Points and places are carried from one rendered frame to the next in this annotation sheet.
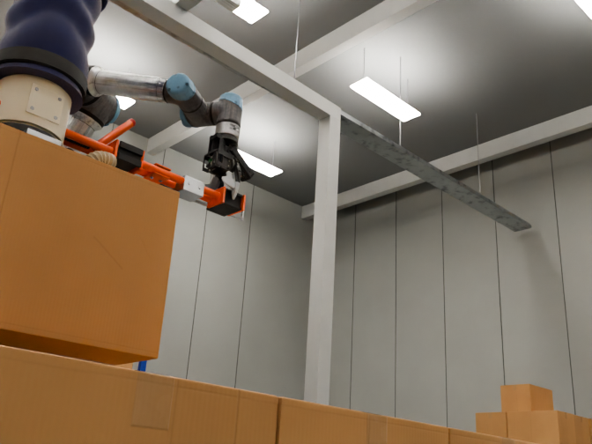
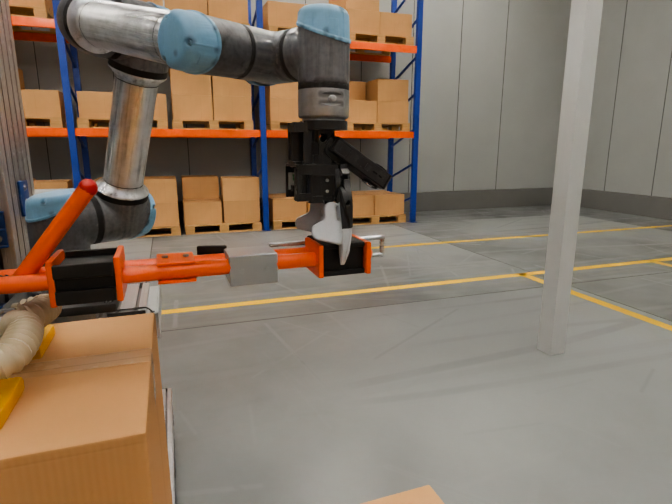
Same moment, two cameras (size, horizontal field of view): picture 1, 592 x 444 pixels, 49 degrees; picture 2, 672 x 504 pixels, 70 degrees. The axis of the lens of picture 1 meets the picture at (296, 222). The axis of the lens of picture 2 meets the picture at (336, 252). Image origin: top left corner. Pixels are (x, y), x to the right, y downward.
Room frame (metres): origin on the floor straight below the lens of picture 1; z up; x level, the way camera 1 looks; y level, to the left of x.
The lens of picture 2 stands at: (1.11, -0.08, 1.37)
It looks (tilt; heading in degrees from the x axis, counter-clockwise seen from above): 13 degrees down; 23
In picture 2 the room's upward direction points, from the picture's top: straight up
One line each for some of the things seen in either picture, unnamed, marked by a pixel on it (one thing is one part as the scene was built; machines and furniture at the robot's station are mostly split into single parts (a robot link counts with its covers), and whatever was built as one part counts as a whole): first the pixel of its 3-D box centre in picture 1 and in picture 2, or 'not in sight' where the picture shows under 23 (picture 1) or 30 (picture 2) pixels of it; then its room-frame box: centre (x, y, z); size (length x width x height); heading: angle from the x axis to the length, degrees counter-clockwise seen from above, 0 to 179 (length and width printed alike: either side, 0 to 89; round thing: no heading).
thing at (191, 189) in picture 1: (188, 188); (250, 265); (1.69, 0.31, 1.19); 0.07 x 0.07 x 0.04; 43
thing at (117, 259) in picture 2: (121, 159); (89, 274); (1.54, 0.47, 1.20); 0.10 x 0.08 x 0.06; 43
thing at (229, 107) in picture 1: (228, 112); (322, 50); (1.77, 0.23, 1.50); 0.09 x 0.08 x 0.11; 75
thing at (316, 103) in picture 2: (227, 134); (324, 106); (1.77, 0.23, 1.42); 0.08 x 0.08 x 0.05
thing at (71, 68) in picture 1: (38, 81); not in sight; (1.37, 0.65, 1.31); 0.23 x 0.23 x 0.04
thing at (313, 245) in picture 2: (226, 201); (337, 255); (1.78, 0.21, 1.20); 0.08 x 0.07 x 0.05; 133
